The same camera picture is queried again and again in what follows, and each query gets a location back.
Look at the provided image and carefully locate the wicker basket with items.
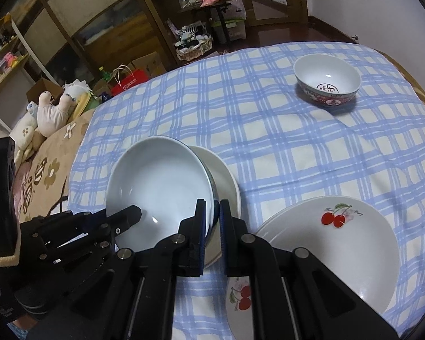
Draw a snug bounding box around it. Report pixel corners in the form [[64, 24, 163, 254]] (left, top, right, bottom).
[[174, 22, 213, 62]]

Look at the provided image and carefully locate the cardboard box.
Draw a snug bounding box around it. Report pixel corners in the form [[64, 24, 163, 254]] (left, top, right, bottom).
[[131, 52, 166, 78]]

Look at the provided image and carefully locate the white bowl orange label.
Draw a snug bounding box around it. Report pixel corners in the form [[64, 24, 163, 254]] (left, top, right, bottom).
[[189, 145, 242, 269]]

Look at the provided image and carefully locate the brown floral bedspread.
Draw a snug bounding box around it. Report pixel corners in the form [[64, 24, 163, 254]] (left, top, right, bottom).
[[13, 110, 94, 223]]

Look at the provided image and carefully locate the small black side table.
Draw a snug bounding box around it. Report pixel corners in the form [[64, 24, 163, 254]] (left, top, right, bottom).
[[194, 0, 246, 44]]

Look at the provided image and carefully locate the large cherry plate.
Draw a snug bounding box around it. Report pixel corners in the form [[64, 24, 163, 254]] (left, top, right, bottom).
[[225, 197, 399, 339]]

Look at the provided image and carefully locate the white storage box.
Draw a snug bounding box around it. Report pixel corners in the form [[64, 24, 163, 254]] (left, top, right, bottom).
[[225, 19, 246, 41]]

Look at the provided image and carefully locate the red paper gift bag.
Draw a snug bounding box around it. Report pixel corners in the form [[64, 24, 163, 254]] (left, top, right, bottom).
[[111, 65, 149, 97]]

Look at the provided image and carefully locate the red patterned bowl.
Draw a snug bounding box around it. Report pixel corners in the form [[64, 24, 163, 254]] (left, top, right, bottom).
[[293, 54, 361, 107], [105, 136, 218, 252]]

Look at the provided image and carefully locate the wooden wardrobe cabinet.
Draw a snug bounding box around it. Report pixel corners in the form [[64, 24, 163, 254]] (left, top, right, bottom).
[[0, 0, 178, 84]]

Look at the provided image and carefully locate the blue checked blanket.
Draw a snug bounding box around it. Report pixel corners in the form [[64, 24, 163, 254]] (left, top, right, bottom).
[[68, 42, 425, 333]]

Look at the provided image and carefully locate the pink plush toy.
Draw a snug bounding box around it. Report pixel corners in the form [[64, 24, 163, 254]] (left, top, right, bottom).
[[37, 91, 75, 138]]

